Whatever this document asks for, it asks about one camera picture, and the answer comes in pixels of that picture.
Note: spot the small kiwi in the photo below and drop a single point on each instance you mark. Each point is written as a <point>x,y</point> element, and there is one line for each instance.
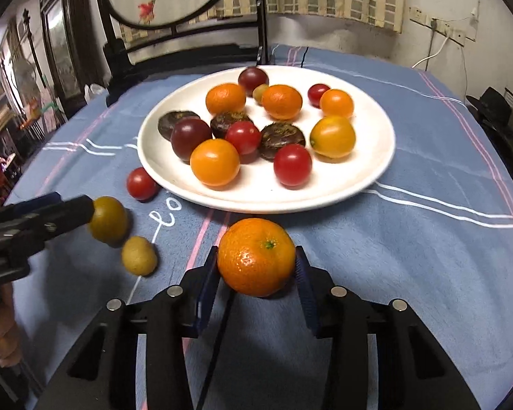
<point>258,93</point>
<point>138,256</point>

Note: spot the red cherry tomato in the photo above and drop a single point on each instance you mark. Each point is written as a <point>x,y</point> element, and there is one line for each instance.
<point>244,136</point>
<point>292,165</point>

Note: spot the round embroidered screen stand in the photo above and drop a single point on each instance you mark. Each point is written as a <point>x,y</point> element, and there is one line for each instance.
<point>133,25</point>

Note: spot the small orange kumquat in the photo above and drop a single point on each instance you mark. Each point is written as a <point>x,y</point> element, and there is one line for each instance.
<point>335,102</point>

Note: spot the wall power strip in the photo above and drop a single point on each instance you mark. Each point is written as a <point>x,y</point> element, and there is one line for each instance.
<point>438,25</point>

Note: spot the dark red plum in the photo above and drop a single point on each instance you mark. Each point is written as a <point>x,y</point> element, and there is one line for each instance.
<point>187,135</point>
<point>252,77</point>

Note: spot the smooth orange citrus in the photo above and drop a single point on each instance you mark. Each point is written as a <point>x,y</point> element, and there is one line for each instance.
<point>215,162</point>

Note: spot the yellow-orange citrus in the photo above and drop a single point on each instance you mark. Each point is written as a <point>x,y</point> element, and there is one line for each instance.
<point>333,137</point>

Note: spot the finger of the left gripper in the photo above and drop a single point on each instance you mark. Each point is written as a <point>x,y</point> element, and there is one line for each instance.
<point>14,211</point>
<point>37,228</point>

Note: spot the wrinkled dark passion fruit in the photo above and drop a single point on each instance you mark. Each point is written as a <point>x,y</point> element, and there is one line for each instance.
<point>277,135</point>

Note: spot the large rough mandarin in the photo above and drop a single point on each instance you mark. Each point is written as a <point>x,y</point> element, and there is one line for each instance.
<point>256,257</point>

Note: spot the white plastic bag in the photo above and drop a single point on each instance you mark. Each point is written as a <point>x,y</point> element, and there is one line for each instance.
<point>91,91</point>

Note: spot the person's left hand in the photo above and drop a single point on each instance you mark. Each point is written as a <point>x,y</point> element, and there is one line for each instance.
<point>10,349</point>

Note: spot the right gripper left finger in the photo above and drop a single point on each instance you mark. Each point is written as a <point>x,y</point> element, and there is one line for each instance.
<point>99,370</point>

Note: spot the green-yellow citrus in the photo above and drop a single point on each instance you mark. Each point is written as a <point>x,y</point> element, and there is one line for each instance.
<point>110,221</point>

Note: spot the white oval plate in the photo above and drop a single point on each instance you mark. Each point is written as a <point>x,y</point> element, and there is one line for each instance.
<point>309,140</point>

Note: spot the black hat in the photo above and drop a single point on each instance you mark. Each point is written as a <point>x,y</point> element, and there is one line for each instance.
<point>491,106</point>

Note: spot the dark framed picture panel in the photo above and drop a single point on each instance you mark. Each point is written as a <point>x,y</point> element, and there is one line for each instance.
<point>66,63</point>

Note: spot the blue striped tablecloth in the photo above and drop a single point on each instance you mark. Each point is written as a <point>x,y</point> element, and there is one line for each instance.
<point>436,230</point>

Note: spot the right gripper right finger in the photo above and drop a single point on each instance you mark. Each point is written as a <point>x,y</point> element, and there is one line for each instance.
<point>414,371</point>

